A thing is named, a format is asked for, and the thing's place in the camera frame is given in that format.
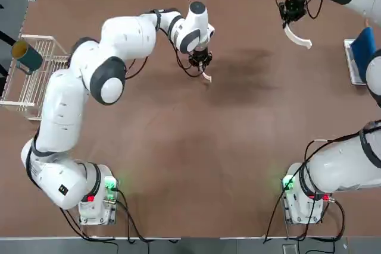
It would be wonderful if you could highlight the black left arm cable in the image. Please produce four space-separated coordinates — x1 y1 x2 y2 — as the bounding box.
124 8 209 80

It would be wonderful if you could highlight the white flat tray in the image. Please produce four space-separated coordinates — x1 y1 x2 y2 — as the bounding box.
343 39 368 86

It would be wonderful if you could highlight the white wire rack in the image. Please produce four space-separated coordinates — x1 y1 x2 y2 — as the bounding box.
0 34 72 121

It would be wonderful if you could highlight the dark blue mug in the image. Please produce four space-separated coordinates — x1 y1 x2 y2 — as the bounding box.
11 39 44 76

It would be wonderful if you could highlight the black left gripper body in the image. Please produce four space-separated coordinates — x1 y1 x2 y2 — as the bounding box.
188 48 214 69

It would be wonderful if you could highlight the black right base cable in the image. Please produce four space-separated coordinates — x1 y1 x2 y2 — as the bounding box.
263 139 346 243

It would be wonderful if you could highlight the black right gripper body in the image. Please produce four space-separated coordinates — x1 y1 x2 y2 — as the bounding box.
282 0 311 23

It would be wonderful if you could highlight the small white pipe clamp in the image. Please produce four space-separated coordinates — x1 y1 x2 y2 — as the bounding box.
199 62 213 83

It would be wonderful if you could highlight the large white pipe clamp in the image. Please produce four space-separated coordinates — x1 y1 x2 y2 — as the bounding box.
282 23 313 49

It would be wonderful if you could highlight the black left base cable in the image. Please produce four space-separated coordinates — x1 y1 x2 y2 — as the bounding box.
59 187 181 243

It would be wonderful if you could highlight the black base cable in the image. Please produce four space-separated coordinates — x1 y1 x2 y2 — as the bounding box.
263 139 346 243
59 187 181 243

